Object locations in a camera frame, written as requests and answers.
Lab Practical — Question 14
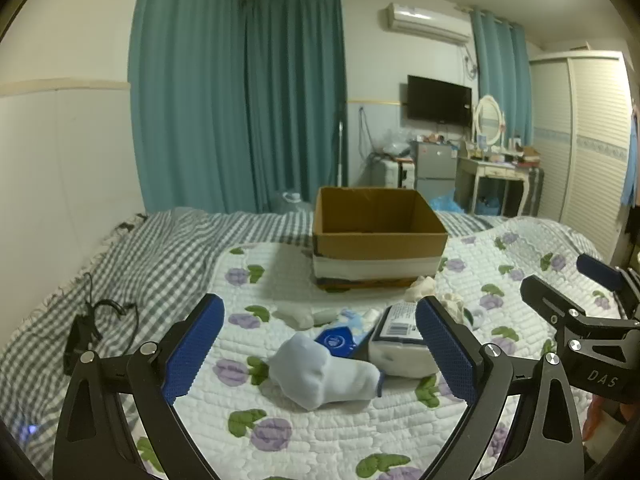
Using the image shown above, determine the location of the blue hanging cloth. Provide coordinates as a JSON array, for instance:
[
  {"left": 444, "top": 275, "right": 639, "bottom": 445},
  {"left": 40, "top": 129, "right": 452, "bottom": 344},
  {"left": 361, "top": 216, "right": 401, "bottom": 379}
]
[{"left": 621, "top": 102, "right": 640, "bottom": 206}]

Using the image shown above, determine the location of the narrow teal curtain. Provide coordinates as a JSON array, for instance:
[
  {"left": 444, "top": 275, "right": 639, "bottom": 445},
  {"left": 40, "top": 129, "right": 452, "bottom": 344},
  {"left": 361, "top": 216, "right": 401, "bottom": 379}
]
[{"left": 470, "top": 7, "right": 533, "bottom": 148}]

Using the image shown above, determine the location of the floral quilt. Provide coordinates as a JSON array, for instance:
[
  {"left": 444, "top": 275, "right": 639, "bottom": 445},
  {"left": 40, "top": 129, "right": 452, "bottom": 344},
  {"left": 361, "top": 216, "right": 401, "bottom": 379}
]
[{"left": 117, "top": 217, "right": 621, "bottom": 480}]

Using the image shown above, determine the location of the cream sock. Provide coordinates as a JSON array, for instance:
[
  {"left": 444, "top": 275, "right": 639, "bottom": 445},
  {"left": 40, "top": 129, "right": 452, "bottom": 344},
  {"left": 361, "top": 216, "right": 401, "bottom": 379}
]
[
  {"left": 404, "top": 276, "right": 437, "bottom": 302},
  {"left": 439, "top": 294, "right": 466, "bottom": 318}
]

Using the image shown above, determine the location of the white dressing table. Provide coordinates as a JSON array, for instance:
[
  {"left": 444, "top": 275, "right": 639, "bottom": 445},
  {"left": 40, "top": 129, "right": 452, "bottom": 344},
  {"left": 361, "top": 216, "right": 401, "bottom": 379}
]
[{"left": 455, "top": 152, "right": 533, "bottom": 218}]

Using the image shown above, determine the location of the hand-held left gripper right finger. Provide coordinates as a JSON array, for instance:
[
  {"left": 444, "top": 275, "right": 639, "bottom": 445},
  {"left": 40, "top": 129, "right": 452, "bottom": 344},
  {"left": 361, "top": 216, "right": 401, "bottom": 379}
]
[{"left": 415, "top": 296, "right": 586, "bottom": 480}]

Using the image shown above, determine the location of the oval white mirror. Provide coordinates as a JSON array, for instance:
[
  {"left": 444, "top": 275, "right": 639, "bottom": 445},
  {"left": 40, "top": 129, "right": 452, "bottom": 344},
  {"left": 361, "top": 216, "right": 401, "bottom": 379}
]
[{"left": 472, "top": 95, "right": 506, "bottom": 151}]

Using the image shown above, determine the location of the cardboard box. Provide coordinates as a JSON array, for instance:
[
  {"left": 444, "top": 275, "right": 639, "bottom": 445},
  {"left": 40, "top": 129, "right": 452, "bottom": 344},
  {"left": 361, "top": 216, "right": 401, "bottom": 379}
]
[{"left": 311, "top": 186, "right": 449, "bottom": 292}]

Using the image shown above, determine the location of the light blue white sock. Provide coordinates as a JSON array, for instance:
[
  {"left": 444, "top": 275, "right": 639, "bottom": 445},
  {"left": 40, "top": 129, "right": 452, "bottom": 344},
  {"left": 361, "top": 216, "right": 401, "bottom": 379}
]
[{"left": 268, "top": 334, "right": 383, "bottom": 410}]

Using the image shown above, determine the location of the white labelled packet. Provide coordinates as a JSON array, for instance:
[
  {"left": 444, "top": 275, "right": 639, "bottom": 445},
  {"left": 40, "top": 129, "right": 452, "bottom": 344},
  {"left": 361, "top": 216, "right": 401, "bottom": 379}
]
[{"left": 367, "top": 302, "right": 441, "bottom": 377}]

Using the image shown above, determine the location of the light blue cloth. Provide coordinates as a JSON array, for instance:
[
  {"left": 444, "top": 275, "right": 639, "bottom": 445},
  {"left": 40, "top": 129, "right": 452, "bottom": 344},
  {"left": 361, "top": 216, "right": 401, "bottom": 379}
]
[{"left": 340, "top": 310, "right": 373, "bottom": 336}]

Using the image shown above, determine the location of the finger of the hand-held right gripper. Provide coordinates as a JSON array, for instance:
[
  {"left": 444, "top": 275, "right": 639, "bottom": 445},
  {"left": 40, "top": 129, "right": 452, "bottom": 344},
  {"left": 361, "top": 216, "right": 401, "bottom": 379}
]
[
  {"left": 520, "top": 275, "right": 591, "bottom": 335},
  {"left": 576, "top": 253, "right": 640, "bottom": 307}
]

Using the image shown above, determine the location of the white air conditioner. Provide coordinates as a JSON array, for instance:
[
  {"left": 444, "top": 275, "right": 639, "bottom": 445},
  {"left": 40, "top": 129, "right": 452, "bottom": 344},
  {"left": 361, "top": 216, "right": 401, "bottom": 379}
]
[{"left": 384, "top": 2, "right": 471, "bottom": 45}]

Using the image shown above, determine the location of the black cable with adapter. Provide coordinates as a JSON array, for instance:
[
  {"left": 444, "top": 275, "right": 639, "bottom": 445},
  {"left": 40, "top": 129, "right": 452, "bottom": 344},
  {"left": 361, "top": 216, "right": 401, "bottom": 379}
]
[{"left": 62, "top": 272, "right": 141, "bottom": 376}]

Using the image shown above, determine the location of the clear plastic bag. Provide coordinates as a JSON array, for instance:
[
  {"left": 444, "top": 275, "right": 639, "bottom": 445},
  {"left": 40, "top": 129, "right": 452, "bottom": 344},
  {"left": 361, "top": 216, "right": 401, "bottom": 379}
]
[{"left": 377, "top": 129, "right": 413, "bottom": 157}]

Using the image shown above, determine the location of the silver mini fridge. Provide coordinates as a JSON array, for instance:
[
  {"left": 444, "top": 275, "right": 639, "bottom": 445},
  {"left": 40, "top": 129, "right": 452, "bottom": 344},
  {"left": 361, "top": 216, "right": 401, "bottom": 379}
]
[{"left": 412, "top": 141, "right": 458, "bottom": 196}]

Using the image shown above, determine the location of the orange white clothing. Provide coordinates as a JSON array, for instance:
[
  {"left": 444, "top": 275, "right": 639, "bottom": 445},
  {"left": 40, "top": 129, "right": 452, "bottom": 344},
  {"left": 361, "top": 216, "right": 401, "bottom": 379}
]
[{"left": 582, "top": 392, "right": 631, "bottom": 466}]

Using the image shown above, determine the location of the black wall television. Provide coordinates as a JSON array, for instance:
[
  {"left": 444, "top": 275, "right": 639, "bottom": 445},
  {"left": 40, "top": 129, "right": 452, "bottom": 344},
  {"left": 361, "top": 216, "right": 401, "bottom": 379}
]
[{"left": 406, "top": 75, "right": 473, "bottom": 128}]

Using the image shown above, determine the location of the white slatted wardrobe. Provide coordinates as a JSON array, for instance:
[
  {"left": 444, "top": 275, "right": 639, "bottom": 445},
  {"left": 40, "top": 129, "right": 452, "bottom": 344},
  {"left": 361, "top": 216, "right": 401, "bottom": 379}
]
[{"left": 528, "top": 50, "right": 636, "bottom": 263}]

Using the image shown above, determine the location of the blue packet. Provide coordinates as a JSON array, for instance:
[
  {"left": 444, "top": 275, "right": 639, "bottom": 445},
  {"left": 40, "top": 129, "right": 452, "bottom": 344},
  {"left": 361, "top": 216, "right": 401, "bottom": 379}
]
[{"left": 315, "top": 325, "right": 368, "bottom": 361}]

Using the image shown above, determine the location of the wide teal curtain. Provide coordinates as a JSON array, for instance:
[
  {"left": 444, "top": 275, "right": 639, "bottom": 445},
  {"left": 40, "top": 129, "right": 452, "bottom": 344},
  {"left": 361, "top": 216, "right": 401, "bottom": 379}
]
[{"left": 129, "top": 0, "right": 251, "bottom": 213}]

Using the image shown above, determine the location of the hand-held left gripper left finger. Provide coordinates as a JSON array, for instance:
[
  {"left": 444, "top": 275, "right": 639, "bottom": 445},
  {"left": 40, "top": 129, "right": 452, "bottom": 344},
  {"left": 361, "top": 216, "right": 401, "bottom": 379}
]
[{"left": 52, "top": 292, "right": 226, "bottom": 480}]

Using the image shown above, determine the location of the white standing pole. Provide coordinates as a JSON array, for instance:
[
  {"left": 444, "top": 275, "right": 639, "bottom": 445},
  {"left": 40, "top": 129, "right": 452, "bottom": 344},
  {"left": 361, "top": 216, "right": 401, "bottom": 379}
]
[{"left": 336, "top": 105, "right": 348, "bottom": 188}]

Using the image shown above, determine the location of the clear water jug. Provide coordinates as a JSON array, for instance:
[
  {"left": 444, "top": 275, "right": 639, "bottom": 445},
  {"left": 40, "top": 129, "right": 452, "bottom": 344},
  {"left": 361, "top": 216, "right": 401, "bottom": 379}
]
[{"left": 272, "top": 190, "right": 317, "bottom": 215}]

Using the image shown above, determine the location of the blue plastic bag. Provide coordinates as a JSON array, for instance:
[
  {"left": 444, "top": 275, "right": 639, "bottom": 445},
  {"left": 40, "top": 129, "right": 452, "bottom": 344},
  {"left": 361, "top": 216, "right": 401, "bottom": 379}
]
[{"left": 429, "top": 191, "right": 466, "bottom": 214}]

